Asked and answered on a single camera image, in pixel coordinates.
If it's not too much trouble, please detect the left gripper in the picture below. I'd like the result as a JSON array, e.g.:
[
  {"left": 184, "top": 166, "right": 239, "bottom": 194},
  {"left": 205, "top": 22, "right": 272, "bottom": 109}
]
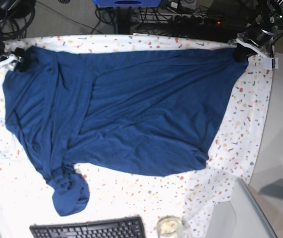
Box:
[{"left": 234, "top": 24, "right": 277, "bottom": 61}]

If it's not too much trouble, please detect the navy blue t-shirt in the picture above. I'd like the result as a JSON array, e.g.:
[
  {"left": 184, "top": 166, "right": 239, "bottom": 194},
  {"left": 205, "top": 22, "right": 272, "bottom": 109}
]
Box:
[{"left": 2, "top": 47, "right": 248, "bottom": 216}]

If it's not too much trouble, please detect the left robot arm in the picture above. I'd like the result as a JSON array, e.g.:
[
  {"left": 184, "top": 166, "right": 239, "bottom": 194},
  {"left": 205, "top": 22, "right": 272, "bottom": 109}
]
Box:
[{"left": 231, "top": 0, "right": 283, "bottom": 62}]

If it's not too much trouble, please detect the black power strip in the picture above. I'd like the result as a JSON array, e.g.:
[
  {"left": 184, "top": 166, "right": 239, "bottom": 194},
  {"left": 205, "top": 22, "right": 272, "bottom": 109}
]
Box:
[{"left": 168, "top": 14, "right": 222, "bottom": 26}]

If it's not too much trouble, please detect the blue box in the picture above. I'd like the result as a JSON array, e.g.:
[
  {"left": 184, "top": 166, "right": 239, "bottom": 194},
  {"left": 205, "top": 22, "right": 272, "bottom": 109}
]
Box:
[{"left": 92, "top": 0, "right": 167, "bottom": 7}]

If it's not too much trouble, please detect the grey laptop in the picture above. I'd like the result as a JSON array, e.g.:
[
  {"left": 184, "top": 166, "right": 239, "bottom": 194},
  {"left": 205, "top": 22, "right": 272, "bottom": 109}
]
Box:
[{"left": 231, "top": 179, "right": 277, "bottom": 238}]

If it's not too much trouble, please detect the clear glass jar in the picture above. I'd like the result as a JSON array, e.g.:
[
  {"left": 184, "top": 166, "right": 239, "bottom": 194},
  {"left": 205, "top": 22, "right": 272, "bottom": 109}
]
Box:
[{"left": 156, "top": 216, "right": 184, "bottom": 238}]

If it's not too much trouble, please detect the black computer keyboard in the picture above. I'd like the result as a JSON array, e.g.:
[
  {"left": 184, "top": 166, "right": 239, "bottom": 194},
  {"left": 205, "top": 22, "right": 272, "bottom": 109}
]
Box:
[{"left": 29, "top": 216, "right": 146, "bottom": 238}]

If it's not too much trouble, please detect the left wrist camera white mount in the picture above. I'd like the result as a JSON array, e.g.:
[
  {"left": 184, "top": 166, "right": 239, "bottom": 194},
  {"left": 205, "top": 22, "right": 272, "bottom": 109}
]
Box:
[{"left": 227, "top": 37, "right": 279, "bottom": 70}]

